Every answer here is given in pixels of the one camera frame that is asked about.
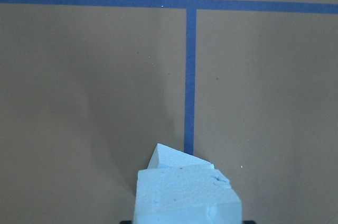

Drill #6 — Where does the light blue block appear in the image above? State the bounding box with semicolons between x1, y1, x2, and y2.
147;143;214;169
133;167;242;223

